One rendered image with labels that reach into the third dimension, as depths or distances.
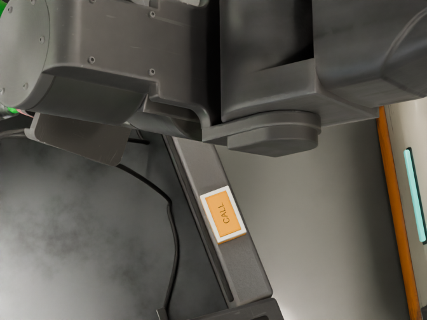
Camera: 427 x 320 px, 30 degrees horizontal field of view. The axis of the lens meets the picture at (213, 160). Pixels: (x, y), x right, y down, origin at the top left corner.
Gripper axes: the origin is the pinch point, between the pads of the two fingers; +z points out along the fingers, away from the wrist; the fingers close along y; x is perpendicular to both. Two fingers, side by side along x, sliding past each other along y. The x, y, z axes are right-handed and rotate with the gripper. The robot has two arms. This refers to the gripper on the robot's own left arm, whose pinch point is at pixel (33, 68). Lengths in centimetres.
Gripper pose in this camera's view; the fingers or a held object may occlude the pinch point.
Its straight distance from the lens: 58.0
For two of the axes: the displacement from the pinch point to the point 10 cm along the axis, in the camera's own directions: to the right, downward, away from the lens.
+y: -3.0, 9.5, -0.8
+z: -6.4, -1.4, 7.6
